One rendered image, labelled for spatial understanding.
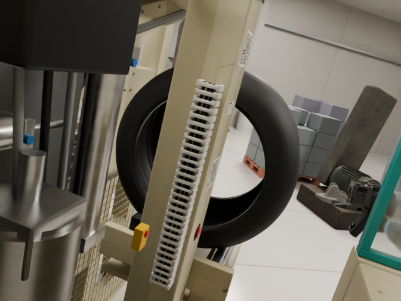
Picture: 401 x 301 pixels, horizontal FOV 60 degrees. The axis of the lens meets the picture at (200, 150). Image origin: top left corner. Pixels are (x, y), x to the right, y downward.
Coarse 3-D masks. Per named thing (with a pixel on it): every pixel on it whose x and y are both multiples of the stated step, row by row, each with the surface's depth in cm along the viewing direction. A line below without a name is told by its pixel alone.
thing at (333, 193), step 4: (332, 188) 107; (336, 188) 107; (328, 192) 108; (332, 192) 107; (336, 192) 107; (316, 196) 110; (320, 196) 109; (324, 196) 109; (328, 196) 108; (332, 196) 107; (336, 196) 107; (340, 196) 107; (344, 196) 106; (324, 200) 108; (328, 200) 107; (336, 200) 107; (340, 200) 107; (344, 200) 106
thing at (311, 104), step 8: (296, 96) 738; (304, 96) 787; (296, 104) 733; (304, 104) 712; (312, 104) 716; (320, 104) 765; (328, 104) 694; (320, 112) 715; (328, 112) 689; (336, 112) 686; (344, 112) 690; (344, 120) 695; (336, 136) 703
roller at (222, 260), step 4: (216, 248) 111; (220, 248) 109; (224, 248) 110; (228, 248) 111; (216, 252) 107; (220, 252) 107; (224, 252) 108; (228, 252) 110; (212, 256) 106; (216, 256) 104; (220, 256) 105; (224, 256) 106; (212, 260) 102; (216, 260) 102; (220, 260) 103; (224, 260) 105; (224, 264) 105
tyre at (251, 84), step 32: (160, 96) 100; (256, 96) 94; (128, 128) 105; (160, 128) 131; (256, 128) 94; (288, 128) 95; (128, 160) 106; (288, 160) 95; (128, 192) 109; (256, 192) 126; (288, 192) 98; (224, 224) 102; (256, 224) 99
